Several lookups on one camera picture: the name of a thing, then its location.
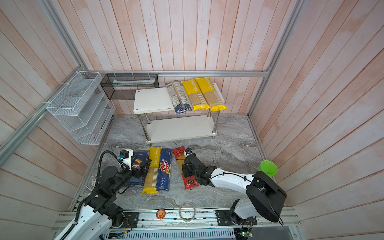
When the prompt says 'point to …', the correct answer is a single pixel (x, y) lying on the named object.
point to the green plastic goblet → (268, 167)
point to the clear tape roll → (187, 219)
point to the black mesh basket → (122, 86)
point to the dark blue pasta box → (141, 156)
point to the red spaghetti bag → (180, 154)
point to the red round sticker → (161, 213)
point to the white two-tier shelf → (156, 99)
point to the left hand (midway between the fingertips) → (144, 160)
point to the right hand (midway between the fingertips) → (184, 165)
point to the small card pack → (91, 184)
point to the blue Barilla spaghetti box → (163, 179)
